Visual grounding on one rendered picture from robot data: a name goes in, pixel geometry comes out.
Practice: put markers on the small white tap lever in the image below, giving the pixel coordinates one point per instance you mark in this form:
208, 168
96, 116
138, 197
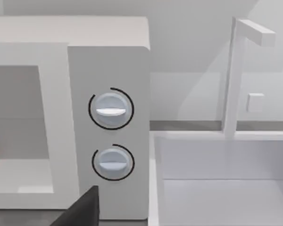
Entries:
254, 102

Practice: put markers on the pale grey microwave knob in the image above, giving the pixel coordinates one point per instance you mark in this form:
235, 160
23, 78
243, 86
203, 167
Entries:
112, 162
110, 108

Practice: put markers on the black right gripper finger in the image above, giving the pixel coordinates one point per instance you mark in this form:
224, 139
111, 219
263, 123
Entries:
85, 207

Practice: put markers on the pale microwave oven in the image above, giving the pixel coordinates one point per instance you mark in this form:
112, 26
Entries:
73, 70

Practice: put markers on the tall white tap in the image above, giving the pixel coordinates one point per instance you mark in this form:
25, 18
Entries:
235, 77

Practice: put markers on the white sink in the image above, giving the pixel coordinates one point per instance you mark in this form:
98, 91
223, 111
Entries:
221, 179

